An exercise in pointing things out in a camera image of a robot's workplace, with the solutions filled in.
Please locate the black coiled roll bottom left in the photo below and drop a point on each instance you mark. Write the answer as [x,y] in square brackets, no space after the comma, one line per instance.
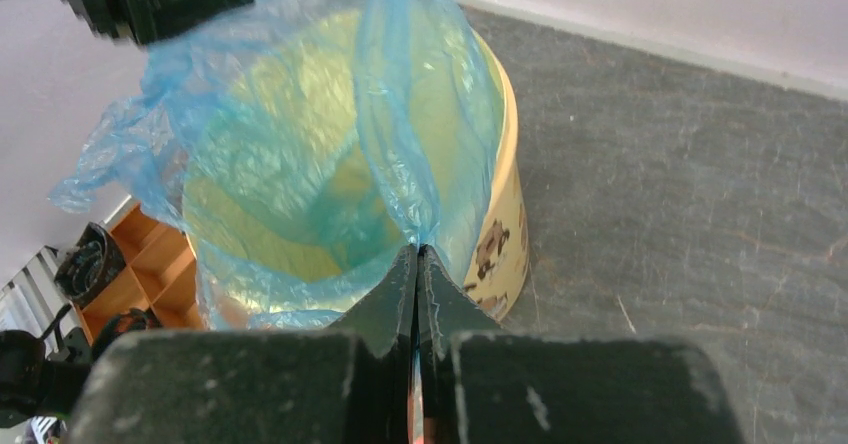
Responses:
[89,266]

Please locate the wooden compartment tray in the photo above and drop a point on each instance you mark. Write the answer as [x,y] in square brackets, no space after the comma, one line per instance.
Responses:
[159,277]

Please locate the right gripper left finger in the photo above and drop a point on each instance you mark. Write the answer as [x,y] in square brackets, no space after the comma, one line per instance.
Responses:
[350,382]

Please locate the yellow plastic trash bin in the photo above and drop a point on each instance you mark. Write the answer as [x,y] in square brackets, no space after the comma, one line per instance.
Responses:
[503,229]

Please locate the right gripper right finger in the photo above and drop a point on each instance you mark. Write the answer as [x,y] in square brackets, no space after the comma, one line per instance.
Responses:
[483,384]

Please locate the black coiled roll bottom centre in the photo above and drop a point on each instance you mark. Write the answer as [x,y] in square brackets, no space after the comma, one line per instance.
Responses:
[132,320]

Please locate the blue plastic trash bag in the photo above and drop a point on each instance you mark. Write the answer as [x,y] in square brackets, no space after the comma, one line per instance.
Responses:
[144,143]

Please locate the black coiled roll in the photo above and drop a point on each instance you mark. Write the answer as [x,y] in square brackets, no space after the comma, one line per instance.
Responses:
[132,320]
[89,266]

